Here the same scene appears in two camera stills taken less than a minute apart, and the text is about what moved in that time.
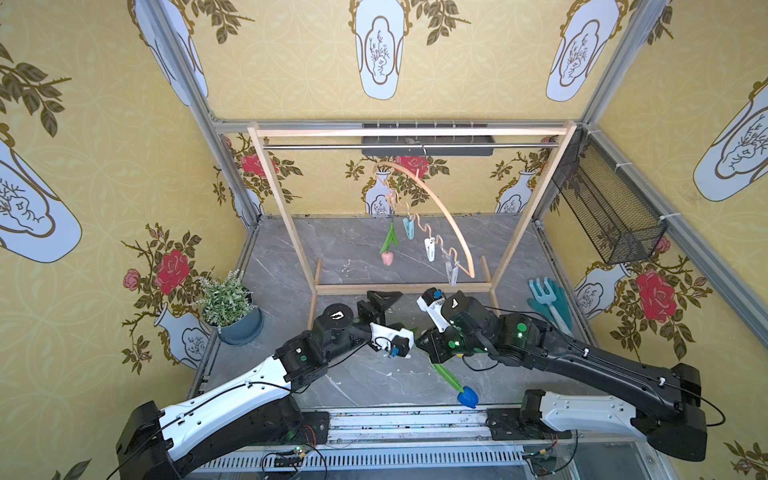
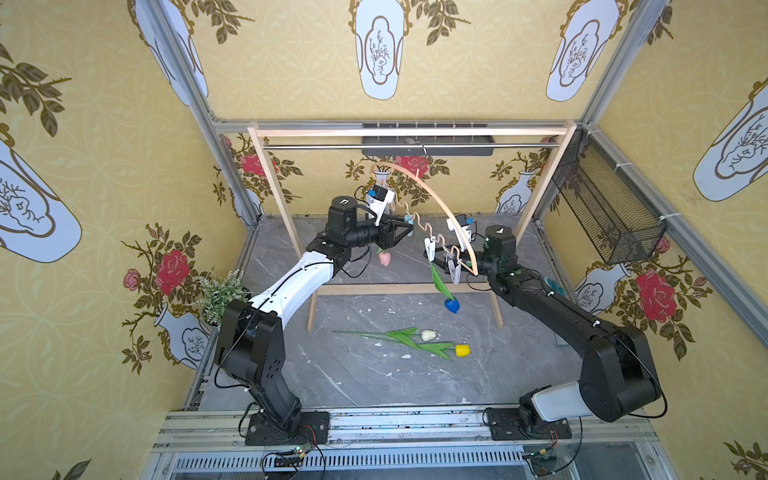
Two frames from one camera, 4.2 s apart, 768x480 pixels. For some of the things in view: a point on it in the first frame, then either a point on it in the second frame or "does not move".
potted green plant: (227, 306) does not move
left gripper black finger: (383, 299) -> (400, 222)
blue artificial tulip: (466, 395) -> (452, 303)
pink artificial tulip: (387, 256) does not move
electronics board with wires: (293, 458) does not move
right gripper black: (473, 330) -> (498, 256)
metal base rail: (435, 442) does not move
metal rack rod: (415, 146) does not move
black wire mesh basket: (617, 214) does not move
